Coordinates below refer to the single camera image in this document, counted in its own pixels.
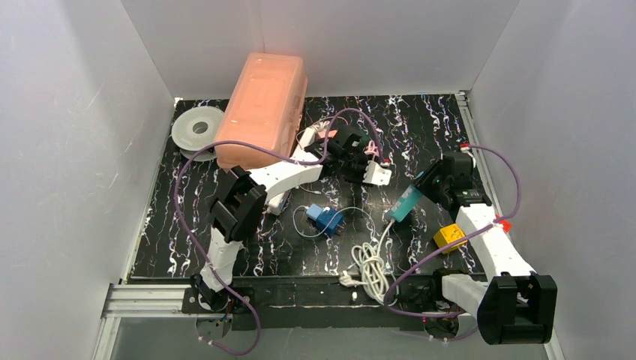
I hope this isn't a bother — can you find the white coiled cable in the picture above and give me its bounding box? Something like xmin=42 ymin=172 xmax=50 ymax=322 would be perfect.
xmin=349 ymin=220 xmax=396 ymax=307

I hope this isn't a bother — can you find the aluminium frame rail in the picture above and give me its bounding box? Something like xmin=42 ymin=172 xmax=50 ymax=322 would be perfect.
xmin=454 ymin=91 xmax=565 ymax=360

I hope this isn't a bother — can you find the white three pin plug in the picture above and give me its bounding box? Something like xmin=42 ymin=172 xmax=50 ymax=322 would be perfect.
xmin=338 ymin=274 xmax=365 ymax=287

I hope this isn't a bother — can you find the thin pink cable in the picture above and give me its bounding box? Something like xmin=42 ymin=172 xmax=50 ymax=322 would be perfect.
xmin=307 ymin=118 xmax=339 ymax=133

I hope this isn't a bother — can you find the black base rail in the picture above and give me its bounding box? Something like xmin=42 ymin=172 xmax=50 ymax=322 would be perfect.
xmin=181 ymin=275 xmax=475 ymax=338

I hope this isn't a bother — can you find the yellow cube socket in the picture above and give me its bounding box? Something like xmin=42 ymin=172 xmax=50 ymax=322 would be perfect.
xmin=433 ymin=223 xmax=465 ymax=248

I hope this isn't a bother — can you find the grey filament spool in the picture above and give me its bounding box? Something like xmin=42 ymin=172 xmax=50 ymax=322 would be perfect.
xmin=171 ymin=106 xmax=224 ymax=162

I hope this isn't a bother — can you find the pink plastic storage box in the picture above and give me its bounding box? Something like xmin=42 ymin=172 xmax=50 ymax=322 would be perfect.
xmin=214 ymin=52 xmax=308 ymax=157

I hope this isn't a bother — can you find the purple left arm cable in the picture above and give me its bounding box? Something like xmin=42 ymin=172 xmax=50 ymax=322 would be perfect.
xmin=173 ymin=108 xmax=389 ymax=358

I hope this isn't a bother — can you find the blue cube socket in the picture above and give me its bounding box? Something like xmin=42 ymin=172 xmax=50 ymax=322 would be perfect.
xmin=315 ymin=208 xmax=344 ymax=237

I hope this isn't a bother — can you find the white power strip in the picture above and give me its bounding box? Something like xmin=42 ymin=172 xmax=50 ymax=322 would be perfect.
xmin=264 ymin=126 xmax=323 ymax=215

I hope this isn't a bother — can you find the teal power strip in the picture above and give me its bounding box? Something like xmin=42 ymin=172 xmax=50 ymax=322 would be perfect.
xmin=389 ymin=172 xmax=424 ymax=222

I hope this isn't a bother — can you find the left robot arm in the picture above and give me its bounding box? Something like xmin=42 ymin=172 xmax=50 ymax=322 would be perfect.
xmin=191 ymin=123 xmax=392 ymax=311

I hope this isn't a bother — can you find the red cube socket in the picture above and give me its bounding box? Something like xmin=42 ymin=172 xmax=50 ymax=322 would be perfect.
xmin=493 ymin=220 xmax=512 ymax=234

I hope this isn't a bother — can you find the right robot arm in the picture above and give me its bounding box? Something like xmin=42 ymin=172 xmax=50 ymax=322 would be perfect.
xmin=415 ymin=146 xmax=558 ymax=345

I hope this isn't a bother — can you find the light blue plug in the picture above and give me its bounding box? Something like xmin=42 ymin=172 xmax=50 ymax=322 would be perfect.
xmin=305 ymin=204 xmax=326 ymax=222

